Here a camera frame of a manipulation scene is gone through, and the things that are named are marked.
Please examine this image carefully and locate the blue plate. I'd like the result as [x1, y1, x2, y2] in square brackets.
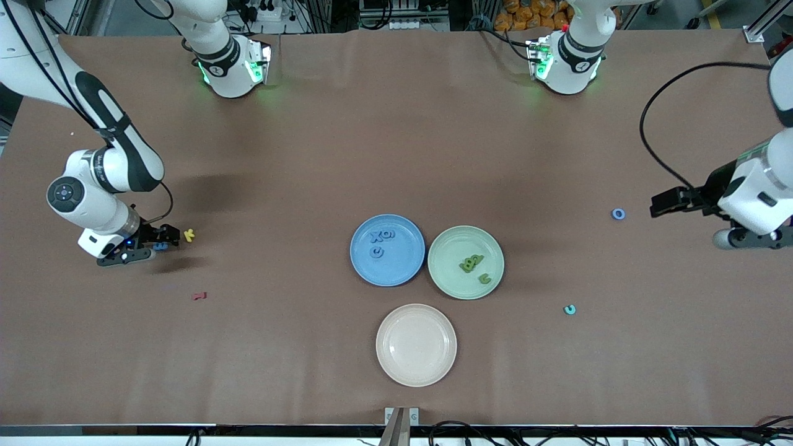
[349, 214, 426, 287]

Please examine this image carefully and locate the green plate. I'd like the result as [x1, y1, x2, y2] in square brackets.
[427, 225, 505, 300]

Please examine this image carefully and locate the orange objects pile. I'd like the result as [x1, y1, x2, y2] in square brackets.
[494, 0, 574, 32]

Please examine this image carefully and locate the beige plate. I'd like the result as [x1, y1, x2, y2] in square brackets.
[375, 303, 458, 388]

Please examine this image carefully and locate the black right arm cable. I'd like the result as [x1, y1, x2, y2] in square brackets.
[0, 0, 174, 225]

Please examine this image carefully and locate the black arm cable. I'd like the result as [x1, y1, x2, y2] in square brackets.
[639, 61, 775, 193]
[0, 0, 174, 225]

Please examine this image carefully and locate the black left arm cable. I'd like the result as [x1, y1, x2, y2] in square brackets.
[639, 61, 775, 193]

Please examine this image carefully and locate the aluminium frame profile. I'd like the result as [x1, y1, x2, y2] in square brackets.
[743, 0, 782, 44]

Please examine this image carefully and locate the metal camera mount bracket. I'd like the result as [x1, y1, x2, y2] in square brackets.
[379, 406, 420, 446]

